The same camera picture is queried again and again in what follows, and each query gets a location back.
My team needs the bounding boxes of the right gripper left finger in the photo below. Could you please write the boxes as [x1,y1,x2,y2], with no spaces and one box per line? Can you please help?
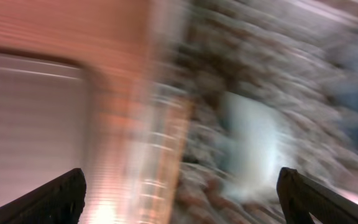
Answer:
[0,168,86,224]

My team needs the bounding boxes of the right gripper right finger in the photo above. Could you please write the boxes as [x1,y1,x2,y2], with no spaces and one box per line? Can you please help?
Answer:
[277,167,358,224]

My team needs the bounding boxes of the light blue rice bowl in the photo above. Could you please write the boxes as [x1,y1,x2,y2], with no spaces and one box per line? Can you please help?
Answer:
[222,92,296,203]

